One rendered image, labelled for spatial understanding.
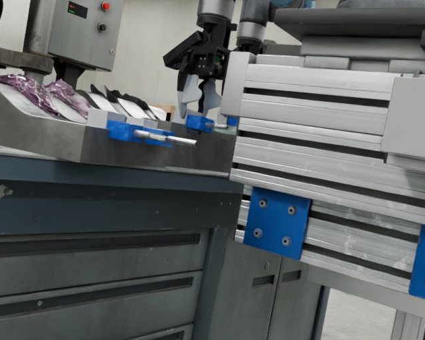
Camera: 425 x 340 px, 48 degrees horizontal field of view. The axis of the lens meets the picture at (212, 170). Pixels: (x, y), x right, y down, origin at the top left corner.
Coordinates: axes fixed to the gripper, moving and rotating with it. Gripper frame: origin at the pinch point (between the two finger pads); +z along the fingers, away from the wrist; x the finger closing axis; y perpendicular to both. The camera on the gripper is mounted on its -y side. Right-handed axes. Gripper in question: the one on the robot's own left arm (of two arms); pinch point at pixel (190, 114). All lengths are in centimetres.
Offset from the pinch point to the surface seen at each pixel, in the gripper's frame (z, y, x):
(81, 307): 38.3, 2.9, -22.4
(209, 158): 8.7, 2.0, 6.3
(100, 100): -0.3, -25.7, -4.7
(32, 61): -10, -71, 1
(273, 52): -99, -223, 344
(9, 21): -136, -740, 308
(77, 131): 6.9, 12.2, -35.3
